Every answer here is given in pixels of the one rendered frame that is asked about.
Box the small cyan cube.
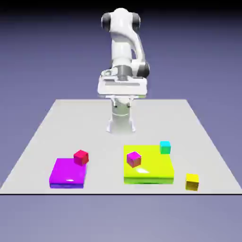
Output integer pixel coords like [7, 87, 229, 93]
[159, 140, 172, 155]

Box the small red cube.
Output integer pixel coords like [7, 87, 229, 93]
[73, 149, 90, 167]

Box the small yellow cube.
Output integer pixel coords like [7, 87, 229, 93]
[185, 173, 200, 192]

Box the small magenta cube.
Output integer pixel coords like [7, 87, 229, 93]
[126, 151, 142, 169]

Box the large yellow box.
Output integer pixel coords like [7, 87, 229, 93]
[123, 145, 175, 185]

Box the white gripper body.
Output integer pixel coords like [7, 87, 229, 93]
[97, 75, 148, 99]

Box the large purple box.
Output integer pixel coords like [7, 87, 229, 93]
[49, 157, 87, 189]

